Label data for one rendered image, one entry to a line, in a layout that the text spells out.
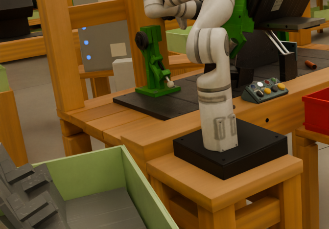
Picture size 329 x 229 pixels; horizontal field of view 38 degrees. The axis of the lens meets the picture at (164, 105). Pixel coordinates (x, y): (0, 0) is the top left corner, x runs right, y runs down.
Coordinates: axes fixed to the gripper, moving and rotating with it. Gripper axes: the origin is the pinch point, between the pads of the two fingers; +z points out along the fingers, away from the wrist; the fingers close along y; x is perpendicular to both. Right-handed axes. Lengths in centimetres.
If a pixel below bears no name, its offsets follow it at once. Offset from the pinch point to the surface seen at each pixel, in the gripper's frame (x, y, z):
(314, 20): -20.6, -19.5, 23.7
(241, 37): -2.6, -14.8, 2.6
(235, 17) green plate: -4.3, -5.9, 2.8
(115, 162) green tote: 1, -62, -65
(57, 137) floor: 255, 94, 39
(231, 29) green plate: 0.0, -8.2, 2.8
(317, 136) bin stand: -9, -63, 6
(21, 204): -17, -78, -98
